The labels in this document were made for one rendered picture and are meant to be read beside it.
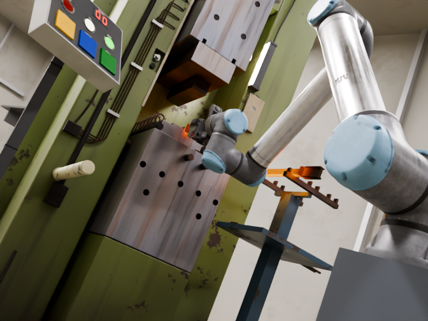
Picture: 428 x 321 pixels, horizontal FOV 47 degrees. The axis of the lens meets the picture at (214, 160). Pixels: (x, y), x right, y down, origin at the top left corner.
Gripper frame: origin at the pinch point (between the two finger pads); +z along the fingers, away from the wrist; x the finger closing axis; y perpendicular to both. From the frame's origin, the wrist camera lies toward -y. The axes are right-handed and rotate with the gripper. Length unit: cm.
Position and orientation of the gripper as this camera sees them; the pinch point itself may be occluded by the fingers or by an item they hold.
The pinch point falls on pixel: (193, 128)
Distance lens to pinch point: 199.7
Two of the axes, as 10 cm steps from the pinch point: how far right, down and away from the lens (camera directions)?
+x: 8.0, 4.5, 3.9
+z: -4.7, 0.7, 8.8
